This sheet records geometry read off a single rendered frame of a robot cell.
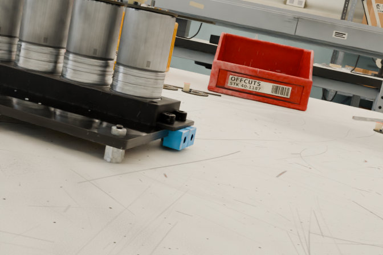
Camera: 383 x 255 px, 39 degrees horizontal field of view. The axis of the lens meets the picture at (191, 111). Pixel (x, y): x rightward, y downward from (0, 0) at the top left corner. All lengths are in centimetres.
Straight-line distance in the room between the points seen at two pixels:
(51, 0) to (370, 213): 17
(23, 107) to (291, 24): 233
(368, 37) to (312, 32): 25
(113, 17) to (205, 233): 13
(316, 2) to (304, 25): 216
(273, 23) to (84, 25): 229
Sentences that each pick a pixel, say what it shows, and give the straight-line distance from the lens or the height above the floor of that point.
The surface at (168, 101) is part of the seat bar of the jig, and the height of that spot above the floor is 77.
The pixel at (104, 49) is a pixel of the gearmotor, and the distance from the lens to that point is 26.
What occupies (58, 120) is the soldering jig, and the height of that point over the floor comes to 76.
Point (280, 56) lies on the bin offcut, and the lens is 64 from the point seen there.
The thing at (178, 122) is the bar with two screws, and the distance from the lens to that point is 25.
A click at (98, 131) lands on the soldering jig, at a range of 21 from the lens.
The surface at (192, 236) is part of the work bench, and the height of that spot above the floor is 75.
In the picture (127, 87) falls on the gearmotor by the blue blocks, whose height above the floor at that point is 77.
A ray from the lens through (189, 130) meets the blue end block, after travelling 25.
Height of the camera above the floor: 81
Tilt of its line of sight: 9 degrees down
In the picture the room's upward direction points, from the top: 12 degrees clockwise
